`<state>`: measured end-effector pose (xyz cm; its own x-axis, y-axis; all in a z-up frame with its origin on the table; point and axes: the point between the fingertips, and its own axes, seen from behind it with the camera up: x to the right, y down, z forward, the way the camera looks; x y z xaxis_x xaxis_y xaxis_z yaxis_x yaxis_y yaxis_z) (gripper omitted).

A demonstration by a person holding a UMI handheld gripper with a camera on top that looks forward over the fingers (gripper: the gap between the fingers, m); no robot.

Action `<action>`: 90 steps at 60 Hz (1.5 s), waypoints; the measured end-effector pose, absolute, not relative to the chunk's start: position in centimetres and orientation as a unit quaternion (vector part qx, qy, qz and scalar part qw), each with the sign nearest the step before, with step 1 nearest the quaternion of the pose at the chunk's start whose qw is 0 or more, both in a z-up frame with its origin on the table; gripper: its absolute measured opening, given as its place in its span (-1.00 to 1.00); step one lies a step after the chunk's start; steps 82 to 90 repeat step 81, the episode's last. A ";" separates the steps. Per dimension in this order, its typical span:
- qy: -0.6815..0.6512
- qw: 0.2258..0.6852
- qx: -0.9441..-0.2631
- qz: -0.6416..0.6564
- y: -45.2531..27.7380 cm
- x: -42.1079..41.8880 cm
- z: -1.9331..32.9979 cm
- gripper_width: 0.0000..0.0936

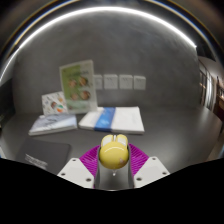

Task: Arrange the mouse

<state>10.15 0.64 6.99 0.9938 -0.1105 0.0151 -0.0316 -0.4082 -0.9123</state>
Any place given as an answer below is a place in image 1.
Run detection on yellow rabbit-shaped computer mouse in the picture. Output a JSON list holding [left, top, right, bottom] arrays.
[[98, 133, 130, 177]]

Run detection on white wall socket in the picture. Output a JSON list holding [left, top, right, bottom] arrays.
[[119, 74, 134, 90], [93, 74, 104, 90], [103, 73, 119, 90], [133, 75, 147, 91]]

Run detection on grey striped book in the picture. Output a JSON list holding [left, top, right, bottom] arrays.
[[28, 113, 78, 137]]

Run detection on white ceiling light strip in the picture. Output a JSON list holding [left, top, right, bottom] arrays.
[[0, 5, 198, 83]]

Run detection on small colourful printed card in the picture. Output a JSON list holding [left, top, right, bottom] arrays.
[[41, 91, 69, 117]]

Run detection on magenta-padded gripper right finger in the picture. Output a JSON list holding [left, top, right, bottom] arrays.
[[113, 143, 171, 191]]

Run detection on green leaflet in clear stand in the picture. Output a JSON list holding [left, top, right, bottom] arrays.
[[59, 59, 98, 115]]

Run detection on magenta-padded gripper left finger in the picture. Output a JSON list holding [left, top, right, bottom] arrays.
[[57, 145, 115, 191]]

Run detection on white book with blue band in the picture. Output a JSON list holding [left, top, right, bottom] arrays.
[[78, 106, 146, 135]]

